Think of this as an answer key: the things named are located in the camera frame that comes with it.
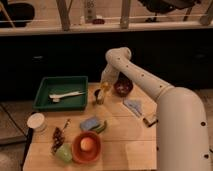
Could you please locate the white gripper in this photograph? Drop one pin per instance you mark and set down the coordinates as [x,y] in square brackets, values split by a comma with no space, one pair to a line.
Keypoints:
[110,74]

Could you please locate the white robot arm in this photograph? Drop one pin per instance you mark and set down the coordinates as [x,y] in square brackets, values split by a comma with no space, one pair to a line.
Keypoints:
[182,138]

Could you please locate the green plastic cup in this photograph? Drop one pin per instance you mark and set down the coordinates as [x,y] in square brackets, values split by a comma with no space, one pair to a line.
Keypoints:
[64,153]

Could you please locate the dark red bowl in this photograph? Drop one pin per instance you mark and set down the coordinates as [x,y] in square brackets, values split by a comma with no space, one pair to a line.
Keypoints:
[123,87]

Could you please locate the blue sponge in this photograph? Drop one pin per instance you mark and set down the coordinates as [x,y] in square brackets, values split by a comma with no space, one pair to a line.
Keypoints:
[89,123]

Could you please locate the green pepper toy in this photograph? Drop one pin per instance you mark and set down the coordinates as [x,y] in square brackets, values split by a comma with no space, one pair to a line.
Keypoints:
[100,129]

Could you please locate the green plastic tray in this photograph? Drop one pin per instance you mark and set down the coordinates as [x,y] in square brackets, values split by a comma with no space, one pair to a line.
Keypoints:
[62,85]

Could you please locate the white plastic fork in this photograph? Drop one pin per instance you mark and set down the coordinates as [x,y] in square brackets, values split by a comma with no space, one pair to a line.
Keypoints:
[58,97]

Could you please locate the small brown block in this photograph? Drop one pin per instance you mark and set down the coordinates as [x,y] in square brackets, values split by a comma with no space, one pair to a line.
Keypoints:
[150,120]

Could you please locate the orange ball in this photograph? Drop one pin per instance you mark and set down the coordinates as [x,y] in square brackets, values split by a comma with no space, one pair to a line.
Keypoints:
[87,144]

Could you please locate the dark grape bunch toy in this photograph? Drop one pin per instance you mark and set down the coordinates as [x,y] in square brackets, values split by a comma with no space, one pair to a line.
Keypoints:
[59,137]

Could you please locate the orange bowl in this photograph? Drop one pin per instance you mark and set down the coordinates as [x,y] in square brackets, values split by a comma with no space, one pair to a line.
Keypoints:
[84,157]

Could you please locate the white round container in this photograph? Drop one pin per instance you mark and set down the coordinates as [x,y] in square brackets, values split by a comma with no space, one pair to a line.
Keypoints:
[37,122]

